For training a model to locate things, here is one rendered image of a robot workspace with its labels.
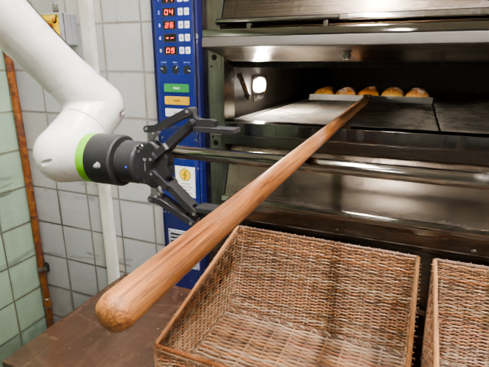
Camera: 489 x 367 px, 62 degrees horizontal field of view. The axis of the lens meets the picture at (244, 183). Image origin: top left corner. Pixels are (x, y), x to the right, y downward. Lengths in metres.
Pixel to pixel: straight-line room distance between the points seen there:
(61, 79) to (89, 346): 0.78
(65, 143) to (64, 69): 0.14
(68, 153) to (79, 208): 0.96
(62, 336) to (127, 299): 1.10
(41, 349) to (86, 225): 0.56
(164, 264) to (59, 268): 1.63
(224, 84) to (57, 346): 0.90
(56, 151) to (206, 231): 0.46
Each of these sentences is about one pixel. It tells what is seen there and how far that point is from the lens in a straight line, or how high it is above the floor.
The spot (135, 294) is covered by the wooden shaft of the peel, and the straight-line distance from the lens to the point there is 0.30.
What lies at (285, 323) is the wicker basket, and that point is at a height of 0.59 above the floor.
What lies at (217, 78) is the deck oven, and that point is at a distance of 1.28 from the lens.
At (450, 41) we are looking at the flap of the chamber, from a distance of 1.00.
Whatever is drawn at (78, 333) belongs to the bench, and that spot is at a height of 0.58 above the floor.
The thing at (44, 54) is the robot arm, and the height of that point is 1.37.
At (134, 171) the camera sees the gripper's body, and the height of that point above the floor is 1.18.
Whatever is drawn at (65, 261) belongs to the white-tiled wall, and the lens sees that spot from 1.91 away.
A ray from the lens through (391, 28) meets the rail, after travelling 1.00.
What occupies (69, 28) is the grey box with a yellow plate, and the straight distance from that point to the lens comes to 1.56.
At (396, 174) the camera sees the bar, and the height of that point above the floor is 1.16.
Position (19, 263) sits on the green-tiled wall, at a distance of 1.95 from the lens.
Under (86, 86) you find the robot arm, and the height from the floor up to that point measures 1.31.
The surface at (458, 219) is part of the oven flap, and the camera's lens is 1.20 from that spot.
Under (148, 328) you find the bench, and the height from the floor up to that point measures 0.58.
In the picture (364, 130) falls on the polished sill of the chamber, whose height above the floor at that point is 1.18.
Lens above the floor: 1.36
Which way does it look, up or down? 17 degrees down
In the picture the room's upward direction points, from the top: straight up
